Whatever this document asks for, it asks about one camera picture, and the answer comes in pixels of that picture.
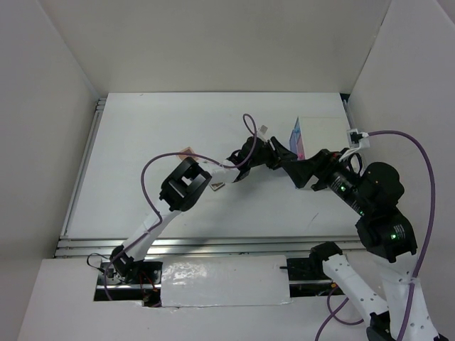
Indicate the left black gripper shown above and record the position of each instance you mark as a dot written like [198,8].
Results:
[277,154]

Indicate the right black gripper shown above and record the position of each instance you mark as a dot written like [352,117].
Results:
[316,170]

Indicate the pink drawer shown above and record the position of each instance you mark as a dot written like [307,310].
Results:
[300,147]

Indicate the blue drawer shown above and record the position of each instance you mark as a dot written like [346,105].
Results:
[292,139]

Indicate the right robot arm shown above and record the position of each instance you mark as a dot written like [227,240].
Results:
[385,233]

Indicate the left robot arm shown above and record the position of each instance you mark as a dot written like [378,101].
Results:
[183,187]

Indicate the white drawer cabinet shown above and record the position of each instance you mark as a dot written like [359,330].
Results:
[322,133]

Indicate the brown long eyeshadow palette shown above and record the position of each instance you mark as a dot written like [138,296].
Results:
[216,186]

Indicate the peach four-pan palette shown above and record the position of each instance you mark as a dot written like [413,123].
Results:
[188,152]

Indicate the white cover plate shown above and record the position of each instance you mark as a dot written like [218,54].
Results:
[225,281]

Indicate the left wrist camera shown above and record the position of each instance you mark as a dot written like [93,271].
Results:
[262,133]

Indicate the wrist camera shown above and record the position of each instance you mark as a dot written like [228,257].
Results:
[357,141]
[262,133]

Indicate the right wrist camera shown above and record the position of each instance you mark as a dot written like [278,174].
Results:
[357,141]

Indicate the aluminium rail frame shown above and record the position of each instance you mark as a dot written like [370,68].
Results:
[264,213]

